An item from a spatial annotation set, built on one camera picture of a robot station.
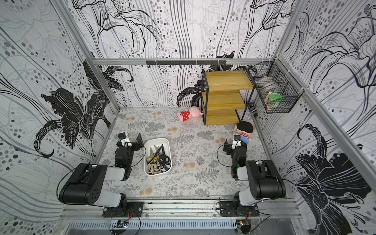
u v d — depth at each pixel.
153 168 0.84
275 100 0.78
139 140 0.81
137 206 0.75
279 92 0.80
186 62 0.93
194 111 1.07
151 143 0.95
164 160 0.87
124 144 0.75
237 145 0.77
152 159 0.86
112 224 0.70
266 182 0.45
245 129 0.97
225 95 1.06
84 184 0.45
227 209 0.73
